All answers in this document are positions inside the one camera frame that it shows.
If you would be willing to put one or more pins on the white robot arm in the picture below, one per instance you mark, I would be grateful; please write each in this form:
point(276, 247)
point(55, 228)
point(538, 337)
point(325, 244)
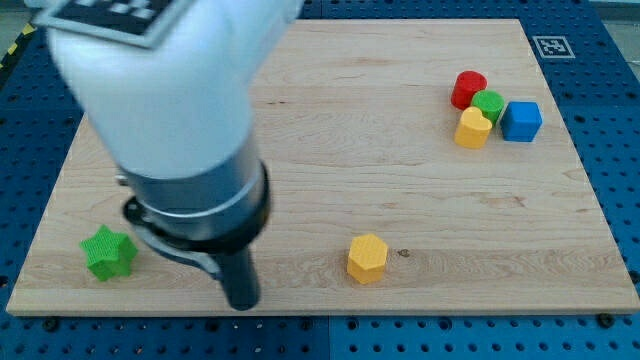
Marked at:
point(165, 85)

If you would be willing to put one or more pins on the wooden board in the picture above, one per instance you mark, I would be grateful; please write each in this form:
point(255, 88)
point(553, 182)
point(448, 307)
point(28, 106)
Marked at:
point(355, 124)

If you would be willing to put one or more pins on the blue cube block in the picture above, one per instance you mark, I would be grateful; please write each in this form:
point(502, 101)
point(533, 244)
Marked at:
point(521, 121)

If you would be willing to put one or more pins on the red cylinder block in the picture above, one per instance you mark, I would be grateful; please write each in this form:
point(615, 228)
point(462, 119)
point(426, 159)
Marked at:
point(467, 84)

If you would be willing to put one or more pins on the fiducial tag on arm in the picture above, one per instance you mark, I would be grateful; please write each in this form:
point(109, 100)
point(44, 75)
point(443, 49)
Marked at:
point(140, 23)

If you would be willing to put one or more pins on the yellow heart block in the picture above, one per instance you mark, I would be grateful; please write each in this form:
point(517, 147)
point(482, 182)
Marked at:
point(473, 129)

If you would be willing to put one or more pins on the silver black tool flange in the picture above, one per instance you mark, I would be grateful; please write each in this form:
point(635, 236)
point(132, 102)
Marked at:
point(203, 208)

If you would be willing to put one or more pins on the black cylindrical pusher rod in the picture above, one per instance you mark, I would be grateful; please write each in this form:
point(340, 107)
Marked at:
point(239, 279)

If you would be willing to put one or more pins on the green cylinder block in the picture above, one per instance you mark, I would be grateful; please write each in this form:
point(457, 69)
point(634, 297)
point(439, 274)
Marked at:
point(490, 102)

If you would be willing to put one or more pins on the yellow hexagon block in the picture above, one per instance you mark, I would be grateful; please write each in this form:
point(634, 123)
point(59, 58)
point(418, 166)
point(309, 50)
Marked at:
point(367, 258)

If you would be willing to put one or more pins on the green star block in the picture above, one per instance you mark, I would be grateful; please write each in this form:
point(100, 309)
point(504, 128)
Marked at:
point(109, 254)

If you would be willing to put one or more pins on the fiducial tag on table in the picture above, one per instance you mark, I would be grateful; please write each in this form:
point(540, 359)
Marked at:
point(553, 47)

